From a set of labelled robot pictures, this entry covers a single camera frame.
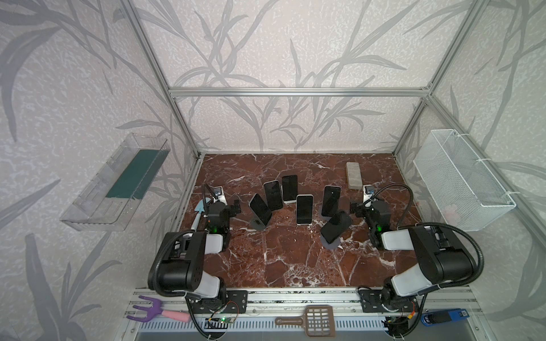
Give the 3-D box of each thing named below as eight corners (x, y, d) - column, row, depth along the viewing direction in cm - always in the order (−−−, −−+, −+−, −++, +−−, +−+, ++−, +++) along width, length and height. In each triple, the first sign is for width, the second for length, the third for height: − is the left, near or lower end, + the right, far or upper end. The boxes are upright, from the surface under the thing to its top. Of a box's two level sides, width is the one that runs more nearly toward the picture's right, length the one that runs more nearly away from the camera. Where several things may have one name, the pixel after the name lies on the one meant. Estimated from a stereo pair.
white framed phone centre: (296, 225, 94) (297, 210, 84) (295, 210, 99) (296, 194, 89) (311, 225, 94) (314, 210, 84) (310, 210, 99) (313, 194, 89)
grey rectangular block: (349, 189, 108) (350, 185, 105) (343, 166, 118) (345, 162, 115) (363, 189, 108) (365, 185, 105) (357, 166, 118) (358, 162, 115)
